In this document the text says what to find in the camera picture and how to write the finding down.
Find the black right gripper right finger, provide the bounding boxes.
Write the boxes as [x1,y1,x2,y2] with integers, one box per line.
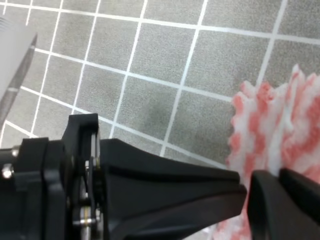
[247,168,320,240]

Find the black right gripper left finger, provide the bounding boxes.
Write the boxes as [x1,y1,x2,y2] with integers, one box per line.
[100,139,247,240]

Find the pink wavy striped towel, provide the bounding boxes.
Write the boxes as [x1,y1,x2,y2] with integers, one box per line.
[212,65,320,240]

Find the grey checked tablecloth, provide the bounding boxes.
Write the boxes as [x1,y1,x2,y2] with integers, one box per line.
[0,0,320,166]

